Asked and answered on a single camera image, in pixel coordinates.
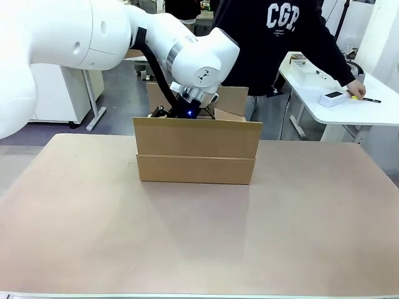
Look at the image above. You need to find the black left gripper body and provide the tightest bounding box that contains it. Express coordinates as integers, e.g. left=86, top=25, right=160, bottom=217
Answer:
left=170, top=98, right=201, bottom=120

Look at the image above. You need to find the brown cardboard shipping box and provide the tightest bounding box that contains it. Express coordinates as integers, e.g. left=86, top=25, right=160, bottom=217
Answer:
left=133, top=81, right=263, bottom=186

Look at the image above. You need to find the person's left forearm dark sleeve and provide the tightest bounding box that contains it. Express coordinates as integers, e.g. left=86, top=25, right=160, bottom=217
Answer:
left=322, top=43, right=357, bottom=88

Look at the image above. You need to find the person's left hand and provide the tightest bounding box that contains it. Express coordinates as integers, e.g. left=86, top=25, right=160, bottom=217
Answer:
left=345, top=79, right=367, bottom=100

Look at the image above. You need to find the white desk with metal leg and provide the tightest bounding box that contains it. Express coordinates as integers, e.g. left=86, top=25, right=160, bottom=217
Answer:
left=81, top=49, right=149, bottom=131

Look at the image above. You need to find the person in dark sweatshirt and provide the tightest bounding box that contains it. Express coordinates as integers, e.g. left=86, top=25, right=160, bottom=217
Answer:
left=211, top=0, right=358, bottom=131

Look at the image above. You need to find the white plastic tray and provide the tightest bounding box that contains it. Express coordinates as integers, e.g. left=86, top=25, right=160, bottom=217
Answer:
left=291, top=66, right=316, bottom=87

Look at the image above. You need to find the white device with black screen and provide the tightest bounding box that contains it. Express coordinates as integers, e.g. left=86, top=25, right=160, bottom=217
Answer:
left=318, top=90, right=346, bottom=109

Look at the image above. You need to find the white rounded side table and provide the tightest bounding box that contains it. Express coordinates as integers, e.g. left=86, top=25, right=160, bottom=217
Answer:
left=278, top=51, right=399, bottom=143

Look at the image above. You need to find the white desk fan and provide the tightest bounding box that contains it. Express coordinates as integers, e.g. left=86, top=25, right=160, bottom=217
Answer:
left=341, top=34, right=360, bottom=56

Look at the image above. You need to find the black round object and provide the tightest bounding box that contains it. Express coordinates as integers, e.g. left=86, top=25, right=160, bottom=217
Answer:
left=348, top=59, right=365, bottom=83

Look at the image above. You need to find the black light stand pole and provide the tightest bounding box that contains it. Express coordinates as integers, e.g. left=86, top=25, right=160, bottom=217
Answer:
left=335, top=0, right=350, bottom=39

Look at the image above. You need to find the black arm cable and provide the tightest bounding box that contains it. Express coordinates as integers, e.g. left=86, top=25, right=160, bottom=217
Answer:
left=136, top=27, right=181, bottom=116

